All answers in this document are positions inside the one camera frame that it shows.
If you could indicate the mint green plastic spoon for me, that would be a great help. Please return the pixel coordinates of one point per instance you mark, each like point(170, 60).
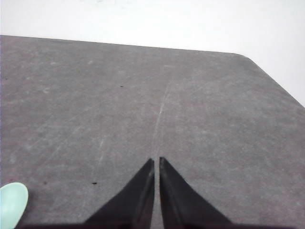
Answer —
point(13, 201)

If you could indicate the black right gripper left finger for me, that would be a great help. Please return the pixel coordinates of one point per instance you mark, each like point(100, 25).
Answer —
point(132, 207)

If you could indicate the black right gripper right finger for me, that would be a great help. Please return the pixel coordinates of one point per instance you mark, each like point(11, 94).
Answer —
point(182, 207)

